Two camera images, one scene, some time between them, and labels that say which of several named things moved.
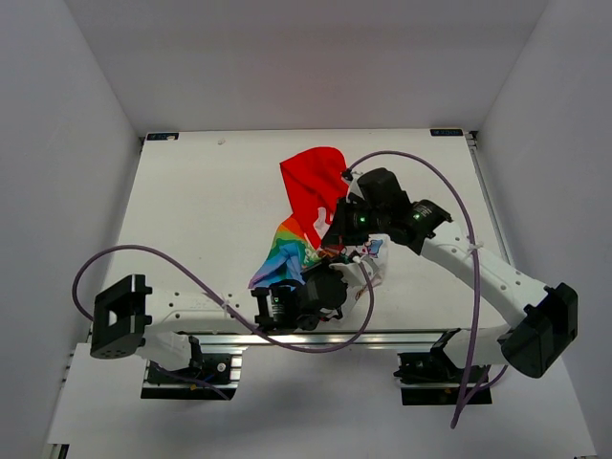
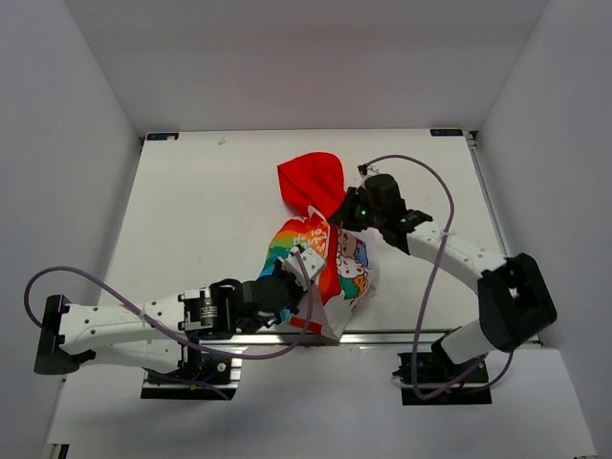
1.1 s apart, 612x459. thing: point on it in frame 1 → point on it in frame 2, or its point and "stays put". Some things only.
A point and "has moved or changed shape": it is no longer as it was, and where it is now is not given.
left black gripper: (323, 268) → (299, 294)
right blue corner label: (448, 132) stays put
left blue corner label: (165, 136) stays put
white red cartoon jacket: (318, 178) has moved or changed shape
